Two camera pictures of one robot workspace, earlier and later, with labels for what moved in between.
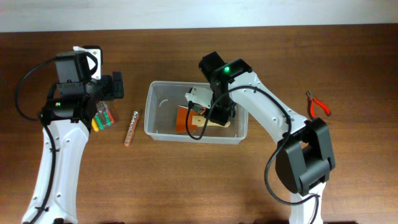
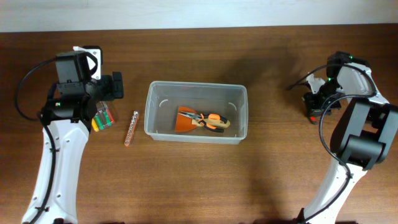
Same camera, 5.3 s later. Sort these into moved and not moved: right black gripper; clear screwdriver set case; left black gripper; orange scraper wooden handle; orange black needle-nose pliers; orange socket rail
Moved: orange black needle-nose pliers; right black gripper
Not moved: orange socket rail; orange scraper wooden handle; left black gripper; clear screwdriver set case
